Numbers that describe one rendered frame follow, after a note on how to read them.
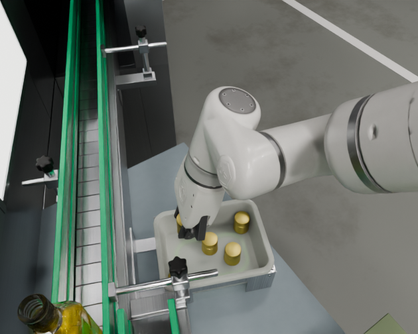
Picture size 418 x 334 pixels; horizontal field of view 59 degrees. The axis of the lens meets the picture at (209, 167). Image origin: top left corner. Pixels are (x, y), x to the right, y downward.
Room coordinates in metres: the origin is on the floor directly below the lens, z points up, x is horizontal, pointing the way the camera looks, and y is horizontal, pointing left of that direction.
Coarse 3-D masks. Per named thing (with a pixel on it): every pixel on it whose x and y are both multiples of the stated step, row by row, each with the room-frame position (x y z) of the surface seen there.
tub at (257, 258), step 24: (168, 216) 0.41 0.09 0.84; (216, 216) 0.43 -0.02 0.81; (168, 240) 0.39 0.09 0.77; (192, 240) 0.39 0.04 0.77; (240, 240) 0.39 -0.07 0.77; (264, 240) 0.35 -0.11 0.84; (168, 264) 0.33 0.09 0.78; (192, 264) 0.33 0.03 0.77; (216, 264) 0.33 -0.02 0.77; (240, 264) 0.33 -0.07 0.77; (264, 264) 0.32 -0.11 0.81; (168, 288) 0.25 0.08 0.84
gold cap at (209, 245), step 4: (208, 232) 0.39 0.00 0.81; (208, 236) 0.38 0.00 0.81; (212, 236) 0.38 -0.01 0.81; (216, 236) 0.38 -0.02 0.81; (204, 240) 0.37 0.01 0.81; (208, 240) 0.37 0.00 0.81; (212, 240) 0.37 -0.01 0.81; (216, 240) 0.37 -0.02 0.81; (204, 244) 0.36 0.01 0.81; (208, 244) 0.36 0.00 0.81; (212, 244) 0.36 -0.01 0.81; (216, 244) 0.36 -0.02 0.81; (204, 248) 0.36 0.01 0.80; (208, 248) 0.35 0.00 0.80; (212, 248) 0.35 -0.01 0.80; (216, 248) 0.36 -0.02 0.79; (204, 252) 0.36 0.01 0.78; (208, 252) 0.35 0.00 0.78; (212, 252) 0.35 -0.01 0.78
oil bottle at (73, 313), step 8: (56, 304) 0.14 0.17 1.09; (64, 304) 0.14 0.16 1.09; (72, 304) 0.14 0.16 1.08; (80, 304) 0.15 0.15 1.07; (64, 312) 0.13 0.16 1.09; (72, 312) 0.13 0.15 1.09; (80, 312) 0.14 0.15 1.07; (64, 320) 0.12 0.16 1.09; (72, 320) 0.13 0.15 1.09; (80, 320) 0.13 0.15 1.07; (88, 320) 0.14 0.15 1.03; (64, 328) 0.12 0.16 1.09; (72, 328) 0.12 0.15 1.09; (80, 328) 0.12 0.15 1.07; (88, 328) 0.13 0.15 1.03; (96, 328) 0.14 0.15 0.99
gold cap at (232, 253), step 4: (228, 244) 0.36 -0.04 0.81; (232, 244) 0.36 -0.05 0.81; (236, 244) 0.36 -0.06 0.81; (228, 248) 0.35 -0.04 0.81; (232, 248) 0.35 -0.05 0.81; (236, 248) 0.35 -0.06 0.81; (240, 248) 0.35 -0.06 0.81; (224, 252) 0.35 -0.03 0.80; (228, 252) 0.34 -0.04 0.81; (232, 252) 0.34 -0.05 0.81; (236, 252) 0.34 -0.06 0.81; (240, 252) 0.34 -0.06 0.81; (224, 256) 0.34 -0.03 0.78; (228, 256) 0.33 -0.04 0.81; (232, 256) 0.33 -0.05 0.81; (236, 256) 0.33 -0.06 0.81; (224, 260) 0.34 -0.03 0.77; (228, 260) 0.33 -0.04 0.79; (232, 260) 0.33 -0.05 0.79; (236, 260) 0.33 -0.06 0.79; (228, 264) 0.33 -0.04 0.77; (232, 264) 0.33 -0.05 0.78; (236, 264) 0.33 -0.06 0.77
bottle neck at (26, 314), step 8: (32, 296) 0.13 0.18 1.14; (40, 296) 0.13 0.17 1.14; (24, 304) 0.13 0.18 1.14; (32, 304) 0.13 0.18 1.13; (40, 304) 0.13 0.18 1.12; (48, 304) 0.13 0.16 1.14; (24, 312) 0.12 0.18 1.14; (32, 312) 0.12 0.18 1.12; (40, 312) 0.12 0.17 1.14; (48, 312) 0.12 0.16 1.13; (56, 312) 0.13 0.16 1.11; (24, 320) 0.11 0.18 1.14; (32, 320) 0.11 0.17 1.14; (40, 320) 0.11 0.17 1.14; (48, 320) 0.11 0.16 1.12; (56, 320) 0.12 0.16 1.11; (32, 328) 0.11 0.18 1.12; (40, 328) 0.11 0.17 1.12; (48, 328) 0.11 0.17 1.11; (56, 328) 0.11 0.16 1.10
